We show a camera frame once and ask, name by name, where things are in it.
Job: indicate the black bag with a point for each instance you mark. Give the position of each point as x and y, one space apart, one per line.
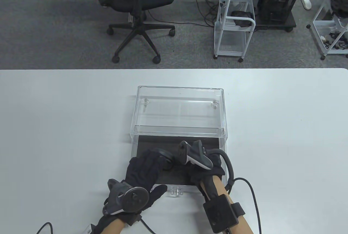
339 3

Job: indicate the clear acrylic drawer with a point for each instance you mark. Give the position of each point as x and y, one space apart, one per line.
187 189

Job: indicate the person's right hand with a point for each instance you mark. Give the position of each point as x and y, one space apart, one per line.
204 177

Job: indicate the black cloth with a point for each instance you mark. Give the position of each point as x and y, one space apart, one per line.
241 18

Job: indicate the black computer mouse item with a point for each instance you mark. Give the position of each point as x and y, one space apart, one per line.
165 158

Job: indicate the dark grey handheld controller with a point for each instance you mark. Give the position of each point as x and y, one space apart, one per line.
130 197
196 155

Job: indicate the person's right forearm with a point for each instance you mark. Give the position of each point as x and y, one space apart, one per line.
221 187

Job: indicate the black rolling stand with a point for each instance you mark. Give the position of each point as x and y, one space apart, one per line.
277 24

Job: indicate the pile of black parts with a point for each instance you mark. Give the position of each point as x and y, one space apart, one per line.
335 41

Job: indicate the person's left forearm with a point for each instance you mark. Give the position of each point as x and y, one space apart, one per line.
115 227

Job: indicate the black drawer liner mat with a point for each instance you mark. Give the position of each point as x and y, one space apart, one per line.
152 141

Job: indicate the person's left hand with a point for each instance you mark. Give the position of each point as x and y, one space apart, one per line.
141 168

